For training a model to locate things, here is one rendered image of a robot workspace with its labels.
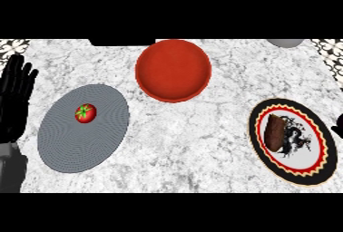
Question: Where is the grey round placemat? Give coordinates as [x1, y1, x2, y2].
[36, 83, 132, 174]

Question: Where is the grey round object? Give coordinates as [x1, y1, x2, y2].
[265, 38, 306, 49]

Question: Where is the black red patterned plate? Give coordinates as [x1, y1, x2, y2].
[249, 98, 339, 188]

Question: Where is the red tomato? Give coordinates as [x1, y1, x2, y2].
[74, 103, 98, 124]

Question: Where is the red bowl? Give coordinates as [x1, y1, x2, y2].
[135, 39, 213, 104]

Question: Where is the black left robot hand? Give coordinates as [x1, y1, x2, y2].
[0, 53, 40, 144]

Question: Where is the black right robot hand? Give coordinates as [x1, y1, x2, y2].
[330, 113, 343, 140]

